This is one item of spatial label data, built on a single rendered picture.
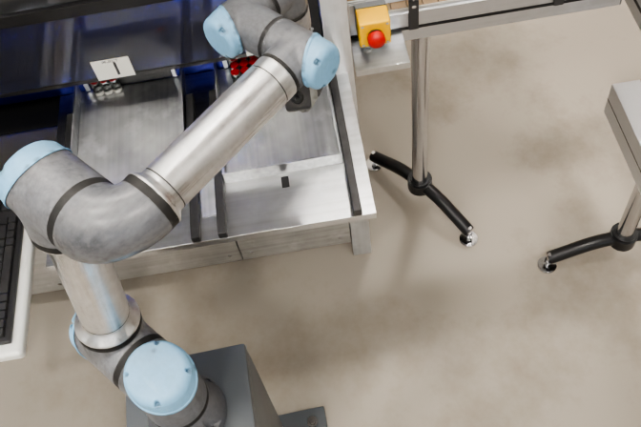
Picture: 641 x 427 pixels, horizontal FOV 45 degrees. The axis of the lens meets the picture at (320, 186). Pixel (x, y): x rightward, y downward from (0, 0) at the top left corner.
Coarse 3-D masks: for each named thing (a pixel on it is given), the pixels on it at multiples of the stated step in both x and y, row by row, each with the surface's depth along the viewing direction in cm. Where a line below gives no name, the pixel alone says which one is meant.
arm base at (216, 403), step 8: (208, 384) 146; (216, 384) 150; (208, 392) 143; (216, 392) 147; (208, 400) 142; (216, 400) 145; (224, 400) 149; (208, 408) 142; (216, 408) 145; (224, 408) 148; (200, 416) 140; (208, 416) 143; (216, 416) 145; (224, 416) 147; (152, 424) 143; (192, 424) 140; (200, 424) 142; (208, 424) 145; (216, 424) 146; (224, 424) 148
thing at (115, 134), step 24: (96, 96) 187; (120, 96) 186; (144, 96) 185; (168, 96) 185; (72, 120) 179; (96, 120) 183; (120, 120) 182; (144, 120) 181; (168, 120) 180; (72, 144) 176; (96, 144) 179; (120, 144) 178; (144, 144) 177; (168, 144) 176; (96, 168) 175; (120, 168) 174; (144, 168) 173
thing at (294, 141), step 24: (216, 72) 183; (288, 120) 177; (312, 120) 176; (264, 144) 174; (288, 144) 173; (312, 144) 172; (336, 144) 171; (240, 168) 170; (264, 168) 166; (288, 168) 167; (312, 168) 169
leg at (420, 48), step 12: (420, 48) 201; (420, 60) 204; (420, 72) 208; (420, 84) 212; (420, 96) 216; (420, 108) 220; (420, 120) 225; (420, 132) 230; (420, 144) 235; (420, 156) 240; (420, 168) 245; (420, 180) 251
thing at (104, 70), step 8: (96, 64) 171; (104, 64) 171; (112, 64) 171; (120, 64) 171; (128, 64) 172; (96, 72) 173; (104, 72) 173; (112, 72) 173; (120, 72) 174; (128, 72) 174
